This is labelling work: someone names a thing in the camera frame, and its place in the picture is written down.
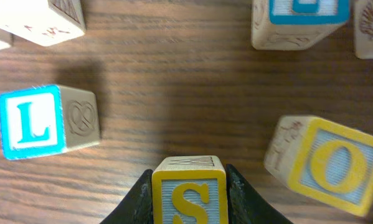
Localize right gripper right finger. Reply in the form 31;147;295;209
226;164;293;224

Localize blue D block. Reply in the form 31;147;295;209
354;0;373;59

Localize blue L block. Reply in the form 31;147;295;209
0;84;100;160

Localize yellow block top row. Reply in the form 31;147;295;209
0;0;86;47

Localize yellow S block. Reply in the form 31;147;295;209
152;156;229;224

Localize yellow O block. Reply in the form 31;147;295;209
264;115;373;217

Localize blue 2 block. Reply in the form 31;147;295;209
251;0;351;50

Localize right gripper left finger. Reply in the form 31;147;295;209
100;169;154;224

